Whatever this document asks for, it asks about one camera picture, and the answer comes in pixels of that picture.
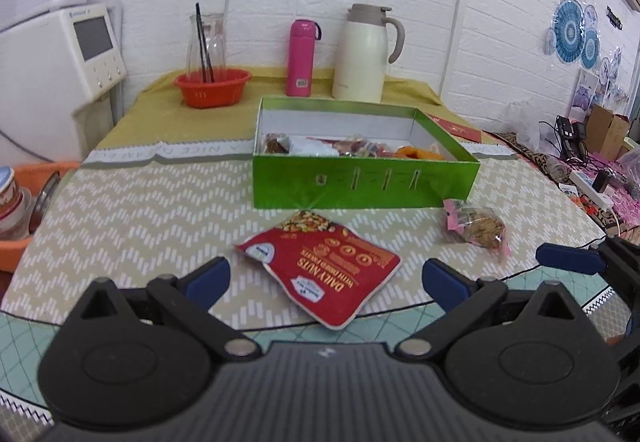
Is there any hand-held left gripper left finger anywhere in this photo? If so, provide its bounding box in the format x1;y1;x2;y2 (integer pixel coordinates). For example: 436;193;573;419
64;256;261;364

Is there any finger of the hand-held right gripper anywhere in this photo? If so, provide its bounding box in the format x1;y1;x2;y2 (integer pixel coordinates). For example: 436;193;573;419
535;243;607;275

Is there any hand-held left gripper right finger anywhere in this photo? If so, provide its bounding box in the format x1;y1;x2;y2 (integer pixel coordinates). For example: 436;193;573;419
394;258;592;364

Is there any clear snack bag pink label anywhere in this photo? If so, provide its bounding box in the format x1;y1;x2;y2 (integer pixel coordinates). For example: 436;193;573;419
442;198;511;259

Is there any red nut packet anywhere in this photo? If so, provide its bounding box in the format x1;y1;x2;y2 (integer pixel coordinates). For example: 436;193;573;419
235;209;404;329

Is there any green cardboard box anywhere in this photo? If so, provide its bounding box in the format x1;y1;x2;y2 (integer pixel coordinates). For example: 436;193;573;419
251;96;481;211

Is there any orange snack packet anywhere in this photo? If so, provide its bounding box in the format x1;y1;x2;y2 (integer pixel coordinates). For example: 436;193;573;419
392;145;444;161

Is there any clear bag of brown snacks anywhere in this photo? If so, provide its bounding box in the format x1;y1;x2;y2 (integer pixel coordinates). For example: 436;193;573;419
262;133;292;155

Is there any silver snack packet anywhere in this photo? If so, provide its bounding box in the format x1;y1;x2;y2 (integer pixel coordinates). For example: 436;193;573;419
290;136;342;158

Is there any white power strip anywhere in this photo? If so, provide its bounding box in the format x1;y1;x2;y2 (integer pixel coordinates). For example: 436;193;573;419
569;170;614;209

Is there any beige chevron table mat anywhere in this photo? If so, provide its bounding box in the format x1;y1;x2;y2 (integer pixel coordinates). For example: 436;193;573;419
0;154;601;329

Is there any black charger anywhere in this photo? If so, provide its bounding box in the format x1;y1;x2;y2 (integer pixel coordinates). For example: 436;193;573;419
555;116;589;159

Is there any brown cardboard box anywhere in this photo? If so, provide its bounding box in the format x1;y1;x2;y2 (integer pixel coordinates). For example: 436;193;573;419
585;104;631;161

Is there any clear plastic bag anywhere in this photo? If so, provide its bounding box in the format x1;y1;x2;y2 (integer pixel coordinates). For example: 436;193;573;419
500;98;544;151

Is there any red envelope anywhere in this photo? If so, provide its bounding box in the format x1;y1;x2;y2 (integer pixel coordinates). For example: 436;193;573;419
430;114;484;143

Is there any yellow tablecloth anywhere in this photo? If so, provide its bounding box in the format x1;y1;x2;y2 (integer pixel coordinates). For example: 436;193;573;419
92;66;501;158

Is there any photo card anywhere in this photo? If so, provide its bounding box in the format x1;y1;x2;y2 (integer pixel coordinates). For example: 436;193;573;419
570;68;601;119

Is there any orange plastic basin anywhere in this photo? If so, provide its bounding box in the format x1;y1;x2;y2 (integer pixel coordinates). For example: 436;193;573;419
0;162;81;283

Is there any metal bowl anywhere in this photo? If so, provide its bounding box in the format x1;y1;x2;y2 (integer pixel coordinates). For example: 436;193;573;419
29;171;62;233

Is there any red plastic basket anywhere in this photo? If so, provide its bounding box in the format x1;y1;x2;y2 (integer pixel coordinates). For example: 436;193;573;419
173;68;253;109

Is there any teal grid table mat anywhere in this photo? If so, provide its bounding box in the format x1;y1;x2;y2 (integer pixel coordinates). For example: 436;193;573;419
0;267;627;404

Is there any black straw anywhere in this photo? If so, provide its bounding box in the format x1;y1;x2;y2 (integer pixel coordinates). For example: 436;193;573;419
194;2;216;84

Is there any glass carafe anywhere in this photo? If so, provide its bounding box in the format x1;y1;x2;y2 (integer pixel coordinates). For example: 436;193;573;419
186;14;230;83

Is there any cream thermos jug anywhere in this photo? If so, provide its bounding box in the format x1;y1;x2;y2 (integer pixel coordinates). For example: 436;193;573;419
331;3;405;103

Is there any pink thermos bottle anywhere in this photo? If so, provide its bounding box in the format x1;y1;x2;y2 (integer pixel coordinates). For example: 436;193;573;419
285;19;323;97

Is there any white water dispenser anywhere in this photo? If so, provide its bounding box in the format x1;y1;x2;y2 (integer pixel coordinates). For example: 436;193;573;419
0;2;126;163

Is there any blue round wall decoration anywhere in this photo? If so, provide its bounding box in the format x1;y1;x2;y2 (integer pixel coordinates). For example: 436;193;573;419
544;0;601;70

